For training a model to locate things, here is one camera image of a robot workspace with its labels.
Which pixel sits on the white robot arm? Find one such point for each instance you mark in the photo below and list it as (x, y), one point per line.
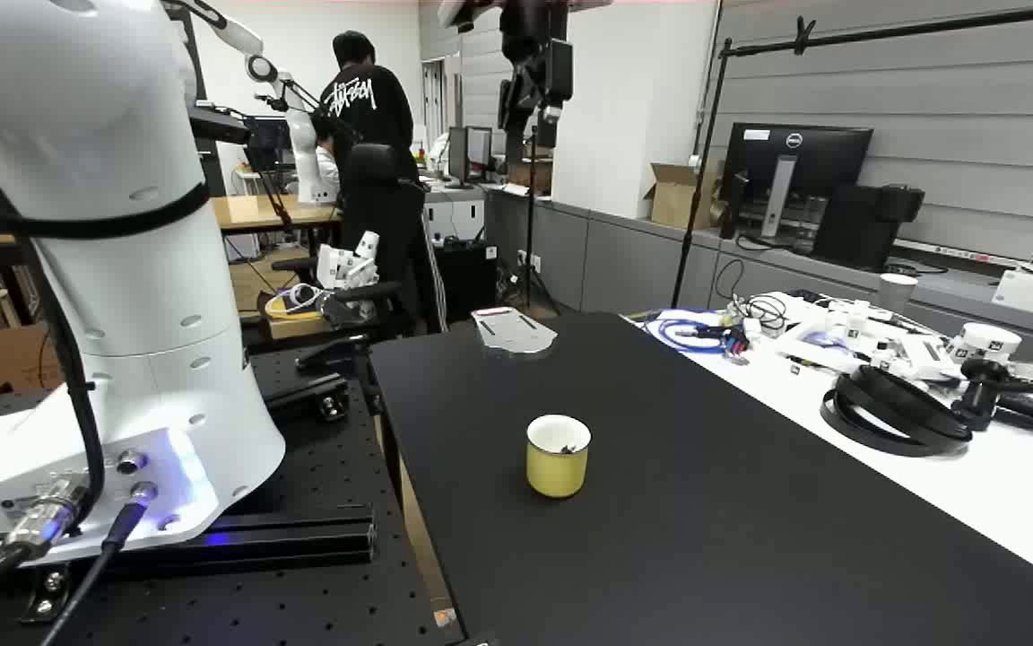
(98, 158)

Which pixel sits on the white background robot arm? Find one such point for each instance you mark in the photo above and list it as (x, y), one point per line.
(279, 89)

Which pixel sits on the silver metal mounting plate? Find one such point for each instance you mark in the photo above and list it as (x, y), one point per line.
(506, 327)

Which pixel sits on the yellow enamel mug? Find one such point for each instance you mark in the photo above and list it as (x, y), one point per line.
(555, 454)

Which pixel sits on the cardboard box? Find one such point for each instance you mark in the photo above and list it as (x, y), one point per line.
(683, 193)

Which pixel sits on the person in black clothes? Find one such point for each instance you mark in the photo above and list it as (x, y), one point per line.
(365, 126)

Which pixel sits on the black computer monitor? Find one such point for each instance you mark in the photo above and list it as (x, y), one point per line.
(771, 162)

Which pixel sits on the black box device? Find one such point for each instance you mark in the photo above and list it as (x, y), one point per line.
(858, 223)

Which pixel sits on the black pole stand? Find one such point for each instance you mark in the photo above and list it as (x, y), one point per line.
(939, 83)

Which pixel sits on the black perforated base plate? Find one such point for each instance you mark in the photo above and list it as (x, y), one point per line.
(315, 557)

